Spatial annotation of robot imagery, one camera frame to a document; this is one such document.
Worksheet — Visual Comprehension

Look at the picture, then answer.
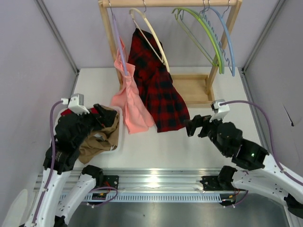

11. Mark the red plaid skirt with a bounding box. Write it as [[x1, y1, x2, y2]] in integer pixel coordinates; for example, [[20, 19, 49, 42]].
[[128, 28, 190, 132]]

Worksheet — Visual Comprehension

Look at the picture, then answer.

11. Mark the purple cable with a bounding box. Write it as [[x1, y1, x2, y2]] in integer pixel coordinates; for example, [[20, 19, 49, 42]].
[[30, 100, 118, 227], [223, 100, 303, 209]]

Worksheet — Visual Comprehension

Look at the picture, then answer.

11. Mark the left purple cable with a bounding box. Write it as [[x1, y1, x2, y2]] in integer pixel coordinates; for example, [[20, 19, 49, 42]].
[[30, 100, 118, 227]]

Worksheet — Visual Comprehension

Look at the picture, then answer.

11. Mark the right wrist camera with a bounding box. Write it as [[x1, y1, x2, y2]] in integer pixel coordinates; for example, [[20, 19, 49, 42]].
[[209, 99, 230, 122]]

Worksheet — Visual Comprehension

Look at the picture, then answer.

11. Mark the red garment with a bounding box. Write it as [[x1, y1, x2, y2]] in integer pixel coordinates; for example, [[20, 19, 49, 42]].
[[60, 109, 73, 116]]

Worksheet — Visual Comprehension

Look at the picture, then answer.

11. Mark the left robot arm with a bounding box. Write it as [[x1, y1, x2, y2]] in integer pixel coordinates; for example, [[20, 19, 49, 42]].
[[23, 103, 118, 227]]

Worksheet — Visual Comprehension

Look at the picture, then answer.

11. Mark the blue hanger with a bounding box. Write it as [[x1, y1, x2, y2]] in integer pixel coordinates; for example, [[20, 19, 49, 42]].
[[209, 6, 236, 77]]

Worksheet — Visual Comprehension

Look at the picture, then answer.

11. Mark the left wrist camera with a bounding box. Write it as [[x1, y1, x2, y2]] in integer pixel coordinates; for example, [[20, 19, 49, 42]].
[[61, 93, 90, 115]]

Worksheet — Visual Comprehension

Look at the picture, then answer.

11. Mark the wooden clothes rack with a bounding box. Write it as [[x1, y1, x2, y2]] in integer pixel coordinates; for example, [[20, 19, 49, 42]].
[[98, 0, 242, 108]]

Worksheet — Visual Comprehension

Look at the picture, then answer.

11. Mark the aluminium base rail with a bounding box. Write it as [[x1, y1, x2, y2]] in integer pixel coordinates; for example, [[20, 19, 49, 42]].
[[34, 167, 261, 209]]

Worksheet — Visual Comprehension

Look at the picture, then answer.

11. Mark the tan garment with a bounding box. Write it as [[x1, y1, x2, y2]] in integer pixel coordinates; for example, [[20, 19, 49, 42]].
[[79, 105, 120, 164]]

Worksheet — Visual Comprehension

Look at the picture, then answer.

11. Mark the cream hanger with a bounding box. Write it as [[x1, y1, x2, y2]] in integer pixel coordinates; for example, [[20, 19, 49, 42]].
[[129, 1, 170, 73]]

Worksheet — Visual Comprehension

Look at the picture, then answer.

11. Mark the green hanger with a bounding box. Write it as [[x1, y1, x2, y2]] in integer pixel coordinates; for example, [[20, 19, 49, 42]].
[[172, 7, 225, 74]]

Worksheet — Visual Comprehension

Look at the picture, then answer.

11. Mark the white laundry basket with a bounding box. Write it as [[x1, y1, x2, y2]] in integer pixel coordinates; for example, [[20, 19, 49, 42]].
[[102, 106, 124, 154]]

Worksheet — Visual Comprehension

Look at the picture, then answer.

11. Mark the purple hanger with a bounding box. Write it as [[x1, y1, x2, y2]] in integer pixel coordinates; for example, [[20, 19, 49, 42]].
[[108, 1, 128, 76]]

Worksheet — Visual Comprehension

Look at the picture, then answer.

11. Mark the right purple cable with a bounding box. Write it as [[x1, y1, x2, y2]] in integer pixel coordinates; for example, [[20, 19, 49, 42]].
[[223, 100, 303, 209]]

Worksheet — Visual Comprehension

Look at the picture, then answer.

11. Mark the pink skirt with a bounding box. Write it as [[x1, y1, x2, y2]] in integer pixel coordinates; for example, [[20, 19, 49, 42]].
[[111, 39, 154, 134]]

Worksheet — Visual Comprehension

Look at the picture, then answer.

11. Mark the teal hanger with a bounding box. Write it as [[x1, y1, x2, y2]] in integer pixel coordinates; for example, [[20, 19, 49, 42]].
[[188, 9, 225, 74]]

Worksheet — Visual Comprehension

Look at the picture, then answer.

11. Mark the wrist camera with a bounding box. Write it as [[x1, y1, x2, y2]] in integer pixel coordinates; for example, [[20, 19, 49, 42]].
[[61, 93, 90, 115], [209, 99, 230, 122]]

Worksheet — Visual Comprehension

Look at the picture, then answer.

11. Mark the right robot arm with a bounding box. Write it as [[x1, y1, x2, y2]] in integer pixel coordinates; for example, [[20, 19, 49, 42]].
[[185, 115, 303, 218]]

